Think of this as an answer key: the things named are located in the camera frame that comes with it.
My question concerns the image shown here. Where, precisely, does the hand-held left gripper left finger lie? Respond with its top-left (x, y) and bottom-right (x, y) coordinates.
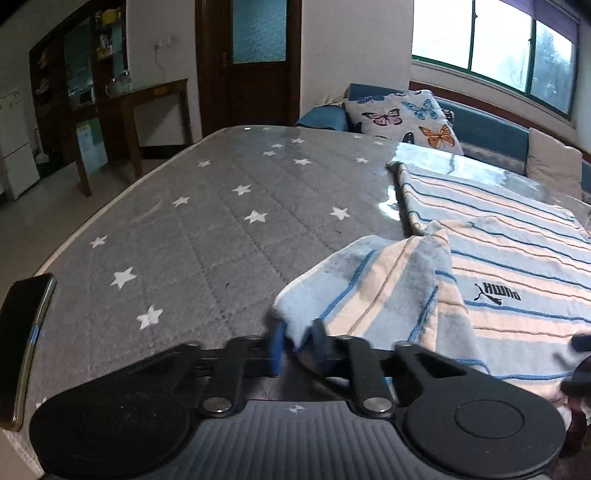
top-left (152, 320), bottom-right (287, 418)

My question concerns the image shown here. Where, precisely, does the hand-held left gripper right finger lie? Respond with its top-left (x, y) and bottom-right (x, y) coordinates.
top-left (311, 320), bottom-right (467, 418)

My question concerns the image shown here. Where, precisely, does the striped blue white towel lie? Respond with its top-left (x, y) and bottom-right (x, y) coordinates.
top-left (272, 159), bottom-right (591, 411)

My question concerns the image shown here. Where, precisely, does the beige cushion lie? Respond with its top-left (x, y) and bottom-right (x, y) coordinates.
top-left (526, 127), bottom-right (585, 199)

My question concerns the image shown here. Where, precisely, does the blue sofa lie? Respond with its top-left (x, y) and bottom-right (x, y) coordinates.
top-left (295, 83), bottom-right (591, 204)

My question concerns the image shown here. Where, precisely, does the butterfly print pillow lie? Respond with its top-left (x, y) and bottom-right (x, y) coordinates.
top-left (344, 90), bottom-right (465, 155)

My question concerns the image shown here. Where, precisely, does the black smartphone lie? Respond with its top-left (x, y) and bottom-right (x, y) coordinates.
top-left (0, 273), bottom-right (57, 432)

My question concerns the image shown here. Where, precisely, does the dark wooden door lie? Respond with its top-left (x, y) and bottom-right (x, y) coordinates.
top-left (196, 0), bottom-right (303, 139)

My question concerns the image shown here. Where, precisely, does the light blue panel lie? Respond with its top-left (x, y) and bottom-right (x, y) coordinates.
top-left (76, 117), bottom-right (109, 174)

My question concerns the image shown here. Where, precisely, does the dark wooden side table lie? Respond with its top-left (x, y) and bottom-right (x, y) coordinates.
top-left (76, 78), bottom-right (194, 197)

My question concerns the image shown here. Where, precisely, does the white broom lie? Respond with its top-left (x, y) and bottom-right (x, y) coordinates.
top-left (33, 129), bottom-right (51, 163)

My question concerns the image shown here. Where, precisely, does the green-framed window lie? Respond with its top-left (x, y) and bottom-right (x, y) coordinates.
top-left (411, 0), bottom-right (583, 121)

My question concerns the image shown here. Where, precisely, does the white microwave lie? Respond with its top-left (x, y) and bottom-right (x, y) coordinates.
top-left (69, 88), bottom-right (98, 109)

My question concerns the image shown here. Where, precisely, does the white refrigerator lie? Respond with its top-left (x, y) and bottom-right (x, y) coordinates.
top-left (0, 80), bottom-right (40, 201)

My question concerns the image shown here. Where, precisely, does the dark wooden display cabinet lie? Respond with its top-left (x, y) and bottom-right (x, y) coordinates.
top-left (28, 0), bottom-right (127, 167)

